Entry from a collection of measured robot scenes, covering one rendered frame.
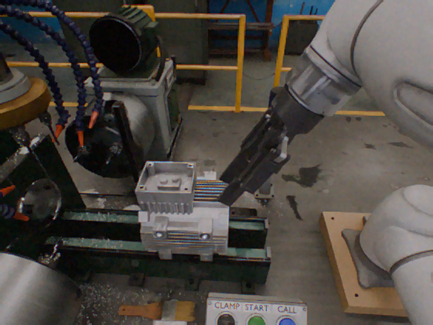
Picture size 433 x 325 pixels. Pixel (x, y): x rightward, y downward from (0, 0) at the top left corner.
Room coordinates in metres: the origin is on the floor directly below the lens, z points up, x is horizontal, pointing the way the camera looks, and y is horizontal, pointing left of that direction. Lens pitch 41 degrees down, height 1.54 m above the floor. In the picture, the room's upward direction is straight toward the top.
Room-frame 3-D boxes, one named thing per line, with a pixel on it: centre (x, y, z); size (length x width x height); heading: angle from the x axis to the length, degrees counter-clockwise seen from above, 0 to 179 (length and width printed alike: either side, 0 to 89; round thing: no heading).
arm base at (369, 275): (0.41, -0.47, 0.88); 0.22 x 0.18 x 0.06; 178
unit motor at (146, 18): (1.08, 0.31, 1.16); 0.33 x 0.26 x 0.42; 176
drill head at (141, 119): (0.78, 0.36, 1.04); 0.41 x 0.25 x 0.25; 176
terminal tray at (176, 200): (0.43, 0.11, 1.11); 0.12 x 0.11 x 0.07; 88
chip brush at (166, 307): (0.27, 0.16, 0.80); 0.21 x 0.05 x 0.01; 89
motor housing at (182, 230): (0.42, 0.08, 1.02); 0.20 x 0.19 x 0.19; 88
